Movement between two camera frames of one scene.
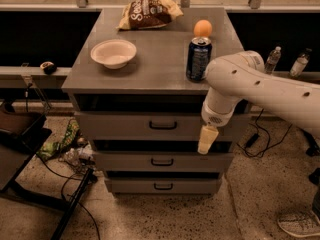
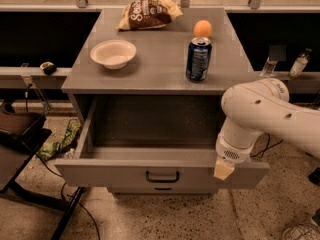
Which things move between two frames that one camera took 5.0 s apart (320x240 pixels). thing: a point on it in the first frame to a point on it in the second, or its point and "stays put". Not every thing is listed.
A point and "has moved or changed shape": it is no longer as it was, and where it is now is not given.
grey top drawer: x=153 y=126 has moved or changed shape
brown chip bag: x=146 y=12 stays put
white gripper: x=214 y=118 to x=231 y=150
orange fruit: x=202 y=28 stays put
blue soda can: x=198 y=56 stays put
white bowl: x=113 y=53 stays put
